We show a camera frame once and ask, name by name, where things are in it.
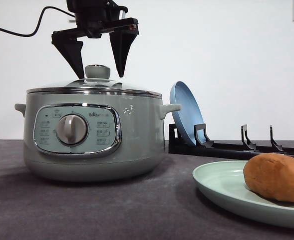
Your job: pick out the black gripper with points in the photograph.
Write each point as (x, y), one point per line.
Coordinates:
(93, 18)

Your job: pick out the glass steamer lid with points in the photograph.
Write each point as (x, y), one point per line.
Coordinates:
(97, 82)

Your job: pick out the green plate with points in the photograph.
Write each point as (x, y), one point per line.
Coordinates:
(224, 183)

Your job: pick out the brown potato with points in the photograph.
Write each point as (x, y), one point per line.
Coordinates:
(271, 174)

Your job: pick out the green electric steamer pot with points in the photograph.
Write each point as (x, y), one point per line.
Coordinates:
(93, 134)

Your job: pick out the blue plate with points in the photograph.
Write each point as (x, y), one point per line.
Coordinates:
(188, 116)

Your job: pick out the black plate rack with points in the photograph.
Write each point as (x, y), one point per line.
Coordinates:
(206, 148)

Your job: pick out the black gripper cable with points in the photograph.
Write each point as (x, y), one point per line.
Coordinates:
(30, 35)

